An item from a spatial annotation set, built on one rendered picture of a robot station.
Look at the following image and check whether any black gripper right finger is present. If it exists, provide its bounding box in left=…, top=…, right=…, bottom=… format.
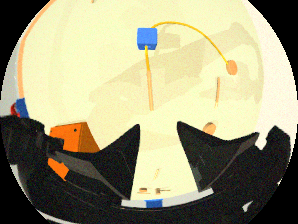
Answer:
left=177, top=121, right=261, bottom=193

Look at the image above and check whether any blue block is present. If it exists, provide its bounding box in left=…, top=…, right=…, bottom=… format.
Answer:
left=136, top=27, right=158, bottom=51

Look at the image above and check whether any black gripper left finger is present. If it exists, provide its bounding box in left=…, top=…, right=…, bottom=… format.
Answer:
left=55, top=124, right=140, bottom=201

